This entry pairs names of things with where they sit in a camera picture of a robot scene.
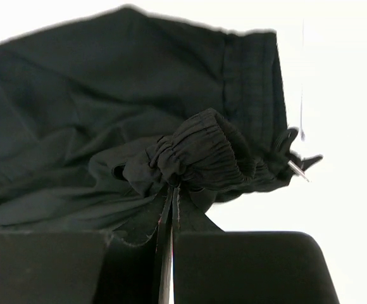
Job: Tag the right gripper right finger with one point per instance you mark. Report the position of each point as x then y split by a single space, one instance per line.
214 266

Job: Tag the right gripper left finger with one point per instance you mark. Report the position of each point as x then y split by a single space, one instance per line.
132 266

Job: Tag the black trousers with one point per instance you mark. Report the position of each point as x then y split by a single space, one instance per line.
97 116

